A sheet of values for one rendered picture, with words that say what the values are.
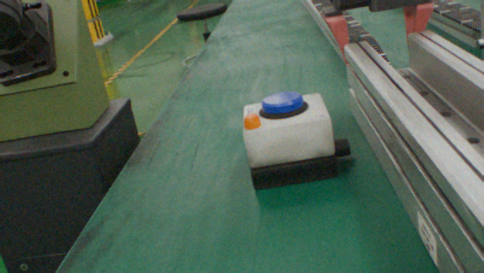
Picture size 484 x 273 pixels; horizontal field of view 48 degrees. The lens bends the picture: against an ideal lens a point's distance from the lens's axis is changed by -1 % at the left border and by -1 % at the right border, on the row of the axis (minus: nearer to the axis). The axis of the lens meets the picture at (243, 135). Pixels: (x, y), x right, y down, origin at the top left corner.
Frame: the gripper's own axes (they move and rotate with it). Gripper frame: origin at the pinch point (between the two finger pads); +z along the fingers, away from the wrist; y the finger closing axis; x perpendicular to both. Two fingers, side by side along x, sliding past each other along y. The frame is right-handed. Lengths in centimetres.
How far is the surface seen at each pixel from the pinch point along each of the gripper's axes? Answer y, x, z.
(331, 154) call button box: -9.1, -21.3, 2.1
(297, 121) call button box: -11.7, -21.0, -1.4
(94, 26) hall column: -224, 592, 59
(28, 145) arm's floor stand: -49.2, 3.7, 4.6
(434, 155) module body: -4.3, -37.3, -3.8
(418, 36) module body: 3.0, -7.5, -3.9
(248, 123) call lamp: -16.0, -21.1, -2.1
